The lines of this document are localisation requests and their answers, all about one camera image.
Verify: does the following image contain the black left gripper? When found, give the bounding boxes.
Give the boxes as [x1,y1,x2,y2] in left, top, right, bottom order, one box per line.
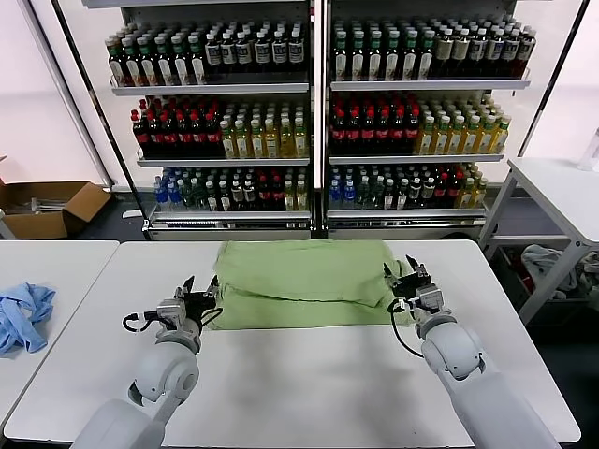
[176,274,222,324]

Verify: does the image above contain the clear plastic bottle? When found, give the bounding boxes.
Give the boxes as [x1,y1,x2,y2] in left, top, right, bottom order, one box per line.
[577,135,599,173]

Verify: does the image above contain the dark bottle green cap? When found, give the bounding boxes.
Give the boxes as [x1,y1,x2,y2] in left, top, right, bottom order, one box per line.
[384,30,402,81]
[156,36,174,87]
[402,29,419,81]
[349,30,367,81]
[189,34,207,85]
[139,36,158,87]
[418,30,435,80]
[108,37,125,88]
[367,30,385,81]
[124,36,141,88]
[172,35,191,86]
[332,31,350,81]

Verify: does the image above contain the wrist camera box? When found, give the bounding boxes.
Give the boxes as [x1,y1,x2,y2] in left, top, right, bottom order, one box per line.
[414,284,444,312]
[156,300,184,328]

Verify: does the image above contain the grey crumpled cloth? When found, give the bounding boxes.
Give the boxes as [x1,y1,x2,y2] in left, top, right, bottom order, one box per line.
[578,251,599,287]
[519,243,579,300]

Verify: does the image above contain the dark bottle beige label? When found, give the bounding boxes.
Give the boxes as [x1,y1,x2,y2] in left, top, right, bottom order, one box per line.
[434,29,453,79]
[452,28,471,79]

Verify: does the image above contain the grey slanted pole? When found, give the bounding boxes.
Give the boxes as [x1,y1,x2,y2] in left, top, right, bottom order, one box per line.
[18,0,116,193]

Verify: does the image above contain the yellow tea bottle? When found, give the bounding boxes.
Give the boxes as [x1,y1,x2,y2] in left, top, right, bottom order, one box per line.
[265,119,281,159]
[250,119,267,159]
[294,117,310,158]
[417,116,435,156]
[494,116,510,154]
[447,116,465,155]
[279,118,296,158]
[433,116,449,156]
[220,120,237,159]
[235,120,252,159]
[479,115,496,155]
[463,115,481,155]

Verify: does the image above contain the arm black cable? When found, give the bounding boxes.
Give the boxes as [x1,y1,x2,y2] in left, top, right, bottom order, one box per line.
[122,311,160,334]
[387,298,427,359]

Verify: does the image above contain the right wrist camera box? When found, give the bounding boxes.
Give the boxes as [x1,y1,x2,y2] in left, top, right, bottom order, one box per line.
[414,284,444,312]

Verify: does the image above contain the white table grey legs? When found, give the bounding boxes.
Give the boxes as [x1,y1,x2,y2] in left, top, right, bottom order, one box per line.
[476,156,599,326]

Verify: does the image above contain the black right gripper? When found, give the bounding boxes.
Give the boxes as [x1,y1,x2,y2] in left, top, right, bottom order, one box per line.
[383,254,434,300]

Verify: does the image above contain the black slanted pole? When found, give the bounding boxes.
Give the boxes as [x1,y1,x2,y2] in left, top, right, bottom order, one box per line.
[50,0,155,242]
[514,0,592,158]

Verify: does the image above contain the dark bottle white label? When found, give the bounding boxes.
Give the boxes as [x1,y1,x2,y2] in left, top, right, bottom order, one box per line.
[486,32,504,79]
[519,30,537,79]
[220,31,238,76]
[205,32,222,76]
[504,31,520,79]
[254,30,271,76]
[236,31,254,76]
[287,28,305,75]
[470,31,488,79]
[270,29,288,76]

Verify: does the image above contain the cola bottle red cap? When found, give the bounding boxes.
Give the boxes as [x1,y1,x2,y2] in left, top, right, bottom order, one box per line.
[359,109,376,156]
[206,111,223,158]
[344,109,361,156]
[177,111,193,158]
[389,109,406,156]
[147,111,164,158]
[404,109,420,155]
[329,109,346,156]
[191,111,208,158]
[131,109,149,158]
[374,109,391,156]
[162,111,178,158]

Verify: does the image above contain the open cardboard box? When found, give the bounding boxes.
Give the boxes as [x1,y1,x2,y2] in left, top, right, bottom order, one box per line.
[0,180,113,240]

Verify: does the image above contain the metal rods bundle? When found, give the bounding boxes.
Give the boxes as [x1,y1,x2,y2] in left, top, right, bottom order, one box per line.
[30,196,65,215]

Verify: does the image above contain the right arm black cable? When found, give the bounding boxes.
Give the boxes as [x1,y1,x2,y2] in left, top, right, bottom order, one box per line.
[387,298,427,359]

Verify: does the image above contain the green T-shirt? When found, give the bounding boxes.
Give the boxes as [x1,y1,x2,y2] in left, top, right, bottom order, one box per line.
[203,238,416,332]

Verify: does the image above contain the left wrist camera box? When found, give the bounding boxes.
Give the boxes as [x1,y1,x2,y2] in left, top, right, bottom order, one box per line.
[156,300,184,328]

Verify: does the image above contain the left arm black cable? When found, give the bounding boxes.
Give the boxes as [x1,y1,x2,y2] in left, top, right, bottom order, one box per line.
[122,311,160,334]

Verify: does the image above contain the crumpled blue cloth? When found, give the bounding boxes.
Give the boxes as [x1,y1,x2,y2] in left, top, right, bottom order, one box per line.
[0,282,57,359]

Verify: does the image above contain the grey metal drinks shelf unit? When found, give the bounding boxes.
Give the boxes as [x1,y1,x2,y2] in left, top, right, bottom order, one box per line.
[81,0,324,242]
[322,0,553,242]

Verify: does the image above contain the dark storage crate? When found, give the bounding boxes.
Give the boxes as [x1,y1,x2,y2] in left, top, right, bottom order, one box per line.
[493,245,599,305]

